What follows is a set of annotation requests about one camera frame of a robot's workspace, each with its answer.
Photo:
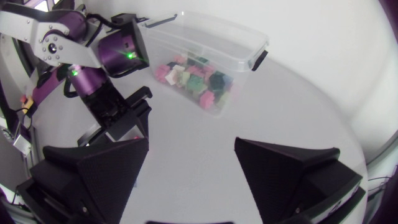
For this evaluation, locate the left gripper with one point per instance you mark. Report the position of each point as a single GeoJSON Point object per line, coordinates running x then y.
{"type": "Point", "coordinates": [104, 104]}

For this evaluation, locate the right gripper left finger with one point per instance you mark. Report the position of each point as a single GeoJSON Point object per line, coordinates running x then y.
{"type": "Point", "coordinates": [102, 177]}

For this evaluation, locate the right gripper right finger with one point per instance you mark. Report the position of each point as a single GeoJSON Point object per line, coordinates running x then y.
{"type": "Point", "coordinates": [280, 177]}

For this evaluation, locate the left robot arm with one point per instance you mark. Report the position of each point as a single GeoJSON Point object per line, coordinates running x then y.
{"type": "Point", "coordinates": [71, 34]}

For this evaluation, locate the pile of toy bricks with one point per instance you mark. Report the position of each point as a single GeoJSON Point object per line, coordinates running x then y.
{"type": "Point", "coordinates": [194, 67]}

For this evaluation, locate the clear plastic container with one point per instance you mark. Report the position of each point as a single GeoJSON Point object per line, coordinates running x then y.
{"type": "Point", "coordinates": [205, 46]}

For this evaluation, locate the pink toy brick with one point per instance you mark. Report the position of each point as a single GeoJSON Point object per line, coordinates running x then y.
{"type": "Point", "coordinates": [161, 73]}
{"type": "Point", "coordinates": [206, 99]}

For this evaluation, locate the white toy brick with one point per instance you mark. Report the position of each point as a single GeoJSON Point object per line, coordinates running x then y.
{"type": "Point", "coordinates": [172, 76]}

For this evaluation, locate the dark green toy brick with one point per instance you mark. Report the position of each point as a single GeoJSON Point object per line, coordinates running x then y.
{"type": "Point", "coordinates": [216, 80]}

